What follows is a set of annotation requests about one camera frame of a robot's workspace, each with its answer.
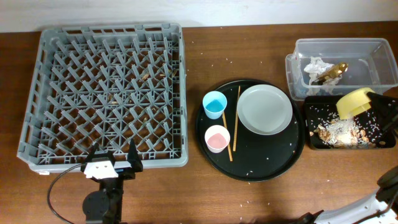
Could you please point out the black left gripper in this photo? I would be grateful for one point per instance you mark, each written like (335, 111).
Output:
(135, 164)

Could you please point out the yellow plastic bowl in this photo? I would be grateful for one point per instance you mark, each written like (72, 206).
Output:
(354, 103)

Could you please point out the rice and nut food scraps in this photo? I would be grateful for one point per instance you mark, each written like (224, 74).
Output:
(342, 132)

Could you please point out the gold snack wrapper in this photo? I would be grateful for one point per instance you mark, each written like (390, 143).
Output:
(334, 72)

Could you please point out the white paper napkin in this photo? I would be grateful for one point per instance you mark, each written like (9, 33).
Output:
(315, 68)

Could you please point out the pink plastic cup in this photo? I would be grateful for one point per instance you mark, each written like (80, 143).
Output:
(215, 138)

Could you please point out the light blue plastic cup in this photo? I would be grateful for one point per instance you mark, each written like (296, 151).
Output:
(214, 103)

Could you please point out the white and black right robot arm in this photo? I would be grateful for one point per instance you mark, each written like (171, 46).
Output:
(380, 206)

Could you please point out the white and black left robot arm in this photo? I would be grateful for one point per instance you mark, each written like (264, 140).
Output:
(105, 204)

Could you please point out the black rectangular food-waste tray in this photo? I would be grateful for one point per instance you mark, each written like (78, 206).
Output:
(320, 109)

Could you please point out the grey plastic dishwasher rack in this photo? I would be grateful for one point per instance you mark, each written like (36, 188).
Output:
(109, 85)

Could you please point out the clear plastic waste bin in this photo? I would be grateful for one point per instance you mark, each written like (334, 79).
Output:
(371, 63)

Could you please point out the left wooden chopstick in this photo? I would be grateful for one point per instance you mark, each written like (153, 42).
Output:
(228, 137)

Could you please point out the grey round plate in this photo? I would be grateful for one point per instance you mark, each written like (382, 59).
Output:
(264, 109)

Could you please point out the round black serving tray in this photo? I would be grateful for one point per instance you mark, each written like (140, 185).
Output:
(256, 158)

